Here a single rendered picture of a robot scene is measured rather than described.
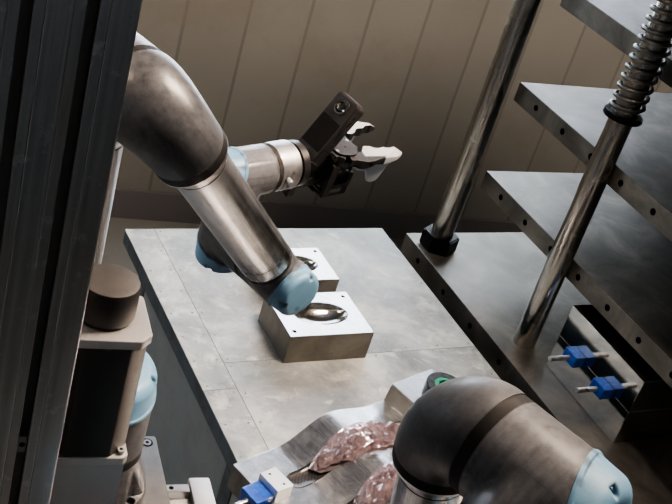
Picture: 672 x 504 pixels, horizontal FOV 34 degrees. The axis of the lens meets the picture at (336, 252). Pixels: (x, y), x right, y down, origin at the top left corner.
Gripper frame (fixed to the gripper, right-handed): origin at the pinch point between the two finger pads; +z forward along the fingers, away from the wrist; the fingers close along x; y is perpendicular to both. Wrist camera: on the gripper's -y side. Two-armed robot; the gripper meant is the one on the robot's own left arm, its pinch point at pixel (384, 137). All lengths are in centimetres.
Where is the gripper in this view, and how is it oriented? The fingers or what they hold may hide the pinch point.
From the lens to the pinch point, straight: 182.0
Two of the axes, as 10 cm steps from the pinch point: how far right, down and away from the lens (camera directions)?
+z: 7.1, -1.8, 6.8
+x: 6.1, 6.4, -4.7
